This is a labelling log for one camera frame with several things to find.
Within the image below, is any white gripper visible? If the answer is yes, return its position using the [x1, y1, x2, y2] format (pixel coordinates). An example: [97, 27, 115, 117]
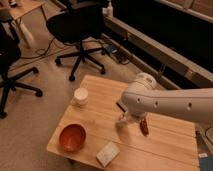
[115, 112, 149, 136]

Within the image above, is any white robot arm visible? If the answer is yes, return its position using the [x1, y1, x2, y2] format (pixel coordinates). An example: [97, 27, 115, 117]
[116, 72, 213, 128]

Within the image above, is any white rectangular sponge block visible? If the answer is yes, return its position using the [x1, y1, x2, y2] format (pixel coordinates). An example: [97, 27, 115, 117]
[96, 142, 120, 167]

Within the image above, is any red bowl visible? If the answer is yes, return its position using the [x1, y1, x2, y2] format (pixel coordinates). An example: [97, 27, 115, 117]
[59, 124, 86, 152]

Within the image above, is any black office chair centre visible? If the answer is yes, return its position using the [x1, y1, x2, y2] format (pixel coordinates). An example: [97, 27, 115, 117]
[46, 0, 109, 81]

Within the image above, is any black office chair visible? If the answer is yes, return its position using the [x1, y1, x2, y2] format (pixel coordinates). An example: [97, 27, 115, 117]
[46, 0, 109, 81]
[0, 23, 44, 120]

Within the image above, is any black office chair left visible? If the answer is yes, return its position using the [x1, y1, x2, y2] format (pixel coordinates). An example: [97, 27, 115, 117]
[0, 23, 44, 120]

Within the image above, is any wooden desk background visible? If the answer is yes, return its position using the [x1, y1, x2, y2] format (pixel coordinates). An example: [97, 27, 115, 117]
[0, 0, 47, 48]

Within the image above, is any long workbench rail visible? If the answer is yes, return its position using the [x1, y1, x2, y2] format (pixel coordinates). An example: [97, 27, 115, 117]
[99, 0, 213, 90]

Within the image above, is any black floor cable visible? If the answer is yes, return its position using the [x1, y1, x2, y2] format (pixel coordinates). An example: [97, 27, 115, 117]
[19, 36, 81, 61]

